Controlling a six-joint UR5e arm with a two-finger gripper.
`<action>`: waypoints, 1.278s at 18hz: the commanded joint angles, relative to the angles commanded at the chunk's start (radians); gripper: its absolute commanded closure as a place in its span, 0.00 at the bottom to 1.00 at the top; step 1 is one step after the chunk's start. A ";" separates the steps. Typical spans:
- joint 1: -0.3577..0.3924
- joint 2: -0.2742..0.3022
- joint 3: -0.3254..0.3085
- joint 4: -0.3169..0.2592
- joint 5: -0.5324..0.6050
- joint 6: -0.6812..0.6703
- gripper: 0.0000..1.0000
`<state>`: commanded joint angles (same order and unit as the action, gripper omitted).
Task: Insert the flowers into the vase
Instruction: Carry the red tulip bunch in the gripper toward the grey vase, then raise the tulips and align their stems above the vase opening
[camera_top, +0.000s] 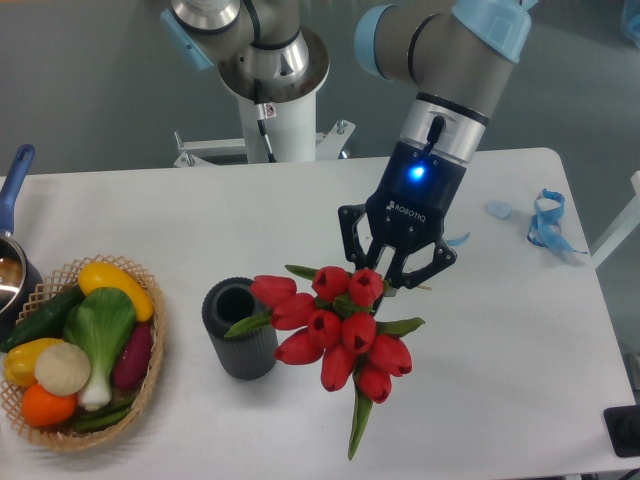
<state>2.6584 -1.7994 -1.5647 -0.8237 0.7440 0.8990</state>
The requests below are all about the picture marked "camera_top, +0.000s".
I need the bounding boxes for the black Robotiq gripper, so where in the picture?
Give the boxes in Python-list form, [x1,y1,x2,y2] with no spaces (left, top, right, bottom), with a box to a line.
[338,142,466,296]

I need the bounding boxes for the red tulip bouquet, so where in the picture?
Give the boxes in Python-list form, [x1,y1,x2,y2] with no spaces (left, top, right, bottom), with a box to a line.
[245,265,425,457]

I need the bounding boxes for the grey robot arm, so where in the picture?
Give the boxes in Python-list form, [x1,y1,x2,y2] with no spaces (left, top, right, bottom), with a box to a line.
[161,1,531,289]

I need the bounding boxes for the dark grey ribbed vase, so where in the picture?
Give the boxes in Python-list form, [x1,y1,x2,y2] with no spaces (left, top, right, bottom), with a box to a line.
[201,277,278,380]

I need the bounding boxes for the light blue small cap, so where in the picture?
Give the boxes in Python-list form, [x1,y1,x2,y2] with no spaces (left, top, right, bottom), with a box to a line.
[485,200,512,220]

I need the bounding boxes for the purple sweet potato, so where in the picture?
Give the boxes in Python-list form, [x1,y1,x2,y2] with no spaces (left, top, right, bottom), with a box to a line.
[112,323,152,390]

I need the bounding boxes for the green bok choy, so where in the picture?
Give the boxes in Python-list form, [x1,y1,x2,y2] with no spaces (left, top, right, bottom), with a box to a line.
[63,287,136,412]

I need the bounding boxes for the black device at edge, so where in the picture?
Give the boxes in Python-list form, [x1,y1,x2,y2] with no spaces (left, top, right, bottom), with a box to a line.
[603,405,639,458]

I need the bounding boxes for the green bean pods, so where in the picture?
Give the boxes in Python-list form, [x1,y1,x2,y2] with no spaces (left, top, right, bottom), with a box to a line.
[71,396,134,434]

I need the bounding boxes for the white cabbage ball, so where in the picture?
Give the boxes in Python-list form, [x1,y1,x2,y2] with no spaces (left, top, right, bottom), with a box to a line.
[34,342,91,396]

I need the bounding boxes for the dark green cucumber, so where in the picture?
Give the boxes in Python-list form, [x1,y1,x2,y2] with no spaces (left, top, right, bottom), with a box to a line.
[1,285,85,353]

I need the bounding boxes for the woven wicker basket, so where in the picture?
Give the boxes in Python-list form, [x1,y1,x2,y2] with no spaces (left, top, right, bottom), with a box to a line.
[1,255,167,452]

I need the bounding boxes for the orange fruit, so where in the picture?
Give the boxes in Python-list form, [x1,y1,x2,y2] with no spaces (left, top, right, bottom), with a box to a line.
[20,383,77,427]

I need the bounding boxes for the yellow bell pepper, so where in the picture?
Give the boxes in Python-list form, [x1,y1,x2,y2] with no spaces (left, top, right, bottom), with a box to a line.
[3,338,63,388]

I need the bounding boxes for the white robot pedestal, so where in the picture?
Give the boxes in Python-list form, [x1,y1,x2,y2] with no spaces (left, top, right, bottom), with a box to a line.
[173,93,356,168]

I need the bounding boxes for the blue ribbon strap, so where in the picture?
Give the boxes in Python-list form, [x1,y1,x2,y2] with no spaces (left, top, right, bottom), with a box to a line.
[526,188,590,261]

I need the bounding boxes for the blue handled saucepan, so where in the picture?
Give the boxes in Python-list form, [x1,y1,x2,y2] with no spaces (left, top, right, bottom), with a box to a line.
[1,144,42,339]

